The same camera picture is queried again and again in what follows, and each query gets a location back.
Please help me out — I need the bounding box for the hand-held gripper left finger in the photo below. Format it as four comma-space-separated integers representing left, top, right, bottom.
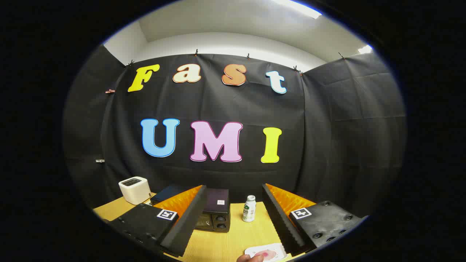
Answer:
109, 185, 207, 258

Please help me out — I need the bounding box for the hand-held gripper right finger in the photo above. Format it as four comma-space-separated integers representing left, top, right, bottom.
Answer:
262, 183, 366, 257

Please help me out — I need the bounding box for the white square plate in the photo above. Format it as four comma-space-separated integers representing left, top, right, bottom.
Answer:
245, 243, 288, 262

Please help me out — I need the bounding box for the black toaster oven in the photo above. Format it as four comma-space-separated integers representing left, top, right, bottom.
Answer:
151, 184, 230, 233

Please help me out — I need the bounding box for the small white toaster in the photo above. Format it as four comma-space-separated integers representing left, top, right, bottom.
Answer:
118, 176, 152, 205

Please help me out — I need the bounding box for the white bottle green label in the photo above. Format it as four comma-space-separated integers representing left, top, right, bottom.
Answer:
242, 195, 257, 223

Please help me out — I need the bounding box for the long ceiling light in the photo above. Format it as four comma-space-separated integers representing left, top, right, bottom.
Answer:
271, 0, 323, 19

